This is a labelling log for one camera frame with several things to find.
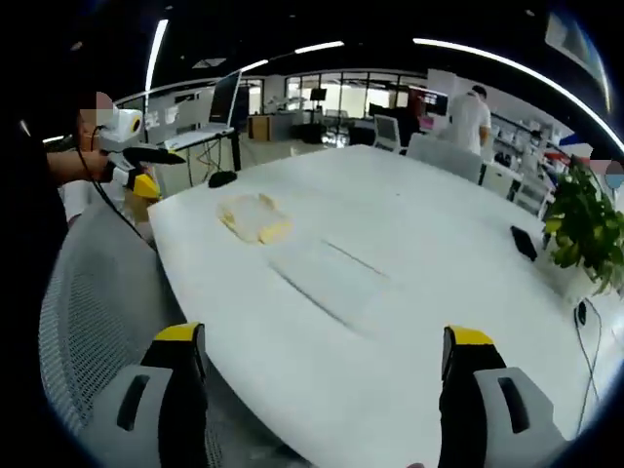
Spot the grey mesh office chair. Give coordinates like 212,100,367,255
38,204,199,440

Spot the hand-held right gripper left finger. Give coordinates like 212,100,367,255
96,321,211,468

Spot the black mouse cable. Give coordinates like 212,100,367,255
574,296,605,438

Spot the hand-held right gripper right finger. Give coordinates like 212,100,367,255
437,325,577,468

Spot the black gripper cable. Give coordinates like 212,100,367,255
76,125,158,253

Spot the person's left hand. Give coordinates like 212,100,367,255
80,136,110,182

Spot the brown cardboard box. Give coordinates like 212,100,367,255
247,115,275,141

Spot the white office chair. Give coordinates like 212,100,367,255
372,114,404,153

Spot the white side desk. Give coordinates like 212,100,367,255
165,127,244,189

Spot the black phone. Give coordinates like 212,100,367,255
509,224,539,263

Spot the green potted plant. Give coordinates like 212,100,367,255
542,160,624,296

